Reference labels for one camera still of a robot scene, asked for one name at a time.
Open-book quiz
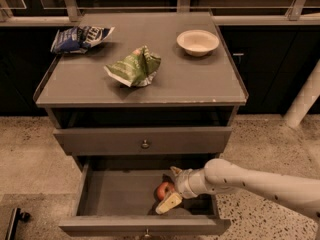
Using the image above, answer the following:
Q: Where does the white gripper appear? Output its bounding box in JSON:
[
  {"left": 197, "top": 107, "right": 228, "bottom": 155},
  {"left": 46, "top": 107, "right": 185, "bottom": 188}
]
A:
[{"left": 155, "top": 166, "right": 214, "bottom": 215}]

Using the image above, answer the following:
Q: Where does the red apple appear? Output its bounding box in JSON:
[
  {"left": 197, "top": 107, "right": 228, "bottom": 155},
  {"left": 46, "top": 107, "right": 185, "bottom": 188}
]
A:
[{"left": 156, "top": 182, "right": 175, "bottom": 201}]

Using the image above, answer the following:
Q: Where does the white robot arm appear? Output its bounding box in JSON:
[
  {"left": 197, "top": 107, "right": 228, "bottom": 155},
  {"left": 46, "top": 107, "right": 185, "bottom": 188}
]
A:
[{"left": 155, "top": 159, "right": 320, "bottom": 222}]

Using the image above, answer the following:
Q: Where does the round metal drawer knob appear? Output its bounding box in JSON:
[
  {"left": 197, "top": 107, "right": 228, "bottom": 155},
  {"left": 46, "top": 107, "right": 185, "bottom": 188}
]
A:
[{"left": 141, "top": 140, "right": 150, "bottom": 149}]

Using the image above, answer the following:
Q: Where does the middle drawer metal knob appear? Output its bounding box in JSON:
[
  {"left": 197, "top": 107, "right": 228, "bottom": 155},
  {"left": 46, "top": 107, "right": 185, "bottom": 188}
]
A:
[{"left": 140, "top": 230, "right": 152, "bottom": 240}]

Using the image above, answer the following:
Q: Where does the open grey middle drawer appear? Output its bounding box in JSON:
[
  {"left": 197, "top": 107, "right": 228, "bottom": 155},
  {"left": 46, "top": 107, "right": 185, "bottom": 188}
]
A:
[{"left": 59, "top": 157, "right": 231, "bottom": 237}]

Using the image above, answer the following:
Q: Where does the closed grey top drawer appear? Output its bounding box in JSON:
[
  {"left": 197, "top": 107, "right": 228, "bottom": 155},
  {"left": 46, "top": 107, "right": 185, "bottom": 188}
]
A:
[{"left": 53, "top": 127, "right": 231, "bottom": 156}]

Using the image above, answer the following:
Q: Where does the grey wooden drawer cabinet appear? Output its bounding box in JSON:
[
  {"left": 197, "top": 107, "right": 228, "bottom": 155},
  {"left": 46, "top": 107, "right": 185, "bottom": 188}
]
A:
[{"left": 34, "top": 12, "right": 248, "bottom": 237}]

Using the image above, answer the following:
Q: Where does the green crumpled chip bag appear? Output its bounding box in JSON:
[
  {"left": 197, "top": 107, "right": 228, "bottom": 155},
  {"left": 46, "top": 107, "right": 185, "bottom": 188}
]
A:
[{"left": 104, "top": 45, "right": 161, "bottom": 87}]

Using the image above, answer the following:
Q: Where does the white ceramic bowl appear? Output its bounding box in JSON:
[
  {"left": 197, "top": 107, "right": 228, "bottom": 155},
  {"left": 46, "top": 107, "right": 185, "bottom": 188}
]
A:
[{"left": 176, "top": 30, "right": 220, "bottom": 57}]

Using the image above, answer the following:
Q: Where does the black object on floor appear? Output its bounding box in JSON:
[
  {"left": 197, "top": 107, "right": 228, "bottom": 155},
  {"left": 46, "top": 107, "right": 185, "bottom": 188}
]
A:
[{"left": 5, "top": 208, "right": 31, "bottom": 240}]

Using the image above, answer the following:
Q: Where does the blue crumpled chip bag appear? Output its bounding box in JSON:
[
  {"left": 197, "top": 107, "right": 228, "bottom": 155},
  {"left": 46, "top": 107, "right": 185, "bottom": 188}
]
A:
[{"left": 51, "top": 26, "right": 114, "bottom": 54}]

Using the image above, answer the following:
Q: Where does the white cylindrical post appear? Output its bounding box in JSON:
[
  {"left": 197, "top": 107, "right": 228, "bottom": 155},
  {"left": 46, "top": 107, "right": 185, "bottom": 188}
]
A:
[{"left": 284, "top": 60, "right": 320, "bottom": 128}]

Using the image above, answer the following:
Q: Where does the metal railing frame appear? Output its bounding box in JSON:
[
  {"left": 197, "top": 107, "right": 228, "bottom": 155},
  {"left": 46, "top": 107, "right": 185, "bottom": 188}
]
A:
[{"left": 0, "top": 0, "right": 320, "bottom": 26}]

